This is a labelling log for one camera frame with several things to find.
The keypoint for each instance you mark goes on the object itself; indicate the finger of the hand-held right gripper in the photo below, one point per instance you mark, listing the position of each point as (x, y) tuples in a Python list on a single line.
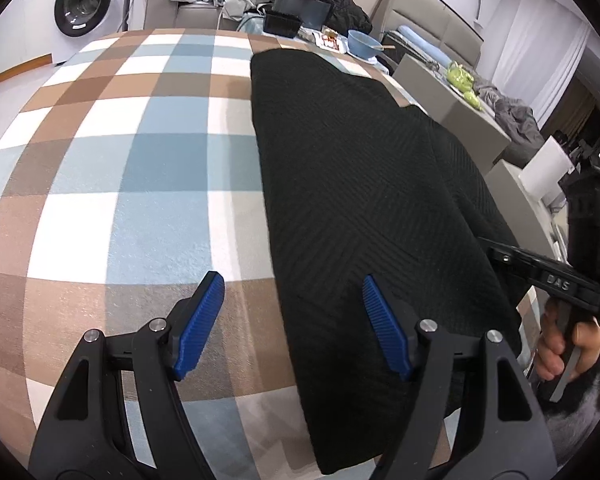
[(510, 255)]

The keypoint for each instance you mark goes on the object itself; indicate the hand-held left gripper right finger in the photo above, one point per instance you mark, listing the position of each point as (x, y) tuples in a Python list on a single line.
[(384, 330)]

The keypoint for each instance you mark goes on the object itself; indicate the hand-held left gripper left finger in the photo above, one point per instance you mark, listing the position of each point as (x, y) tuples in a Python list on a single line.
[(200, 330)]

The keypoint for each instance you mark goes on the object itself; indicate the black knit sweater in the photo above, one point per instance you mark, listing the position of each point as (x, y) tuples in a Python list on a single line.
[(355, 185)]

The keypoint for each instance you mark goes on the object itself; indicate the person's right forearm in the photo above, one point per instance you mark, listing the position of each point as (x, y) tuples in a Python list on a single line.
[(580, 415)]

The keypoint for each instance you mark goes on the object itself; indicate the person's right hand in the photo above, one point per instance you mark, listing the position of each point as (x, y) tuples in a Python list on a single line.
[(555, 355)]

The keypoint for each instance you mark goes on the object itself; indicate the grey square stool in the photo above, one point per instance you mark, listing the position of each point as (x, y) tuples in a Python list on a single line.
[(520, 205)]

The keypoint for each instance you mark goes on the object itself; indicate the white paper roll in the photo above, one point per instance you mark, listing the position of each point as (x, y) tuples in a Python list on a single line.
[(547, 167)]

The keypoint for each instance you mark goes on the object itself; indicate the crumpled grey blanket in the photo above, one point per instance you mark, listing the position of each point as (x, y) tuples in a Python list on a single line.
[(517, 120)]

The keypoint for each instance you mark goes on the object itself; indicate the grey ottoman table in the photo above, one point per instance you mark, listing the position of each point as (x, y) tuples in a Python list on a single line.
[(455, 110)]

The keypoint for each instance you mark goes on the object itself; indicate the green plush toy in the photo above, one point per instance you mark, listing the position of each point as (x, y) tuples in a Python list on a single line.
[(462, 80)]

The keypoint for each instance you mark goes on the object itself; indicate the checkered blanket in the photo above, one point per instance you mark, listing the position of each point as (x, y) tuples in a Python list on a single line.
[(130, 160)]

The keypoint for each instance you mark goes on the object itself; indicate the white curtain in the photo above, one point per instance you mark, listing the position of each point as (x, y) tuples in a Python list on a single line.
[(535, 50)]

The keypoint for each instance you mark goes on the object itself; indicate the folded light blue blanket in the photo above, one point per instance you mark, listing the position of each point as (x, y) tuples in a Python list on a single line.
[(422, 42)]

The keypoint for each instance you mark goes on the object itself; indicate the blue bowl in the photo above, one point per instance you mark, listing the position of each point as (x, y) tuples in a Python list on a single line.
[(364, 44)]

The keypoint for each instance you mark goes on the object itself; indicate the white food tray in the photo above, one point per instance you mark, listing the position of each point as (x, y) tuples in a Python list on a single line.
[(329, 41)]

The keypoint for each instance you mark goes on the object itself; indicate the black puffer jacket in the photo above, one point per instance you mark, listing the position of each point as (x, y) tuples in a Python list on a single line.
[(350, 7)]

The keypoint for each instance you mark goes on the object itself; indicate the small black plastic tray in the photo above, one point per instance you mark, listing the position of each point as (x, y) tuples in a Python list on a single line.
[(281, 24)]

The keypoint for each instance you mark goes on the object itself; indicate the large black plastic tub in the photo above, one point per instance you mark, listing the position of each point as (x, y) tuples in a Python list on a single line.
[(302, 7)]

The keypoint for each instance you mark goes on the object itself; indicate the white washing machine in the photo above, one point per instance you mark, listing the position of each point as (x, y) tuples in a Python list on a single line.
[(82, 5)]

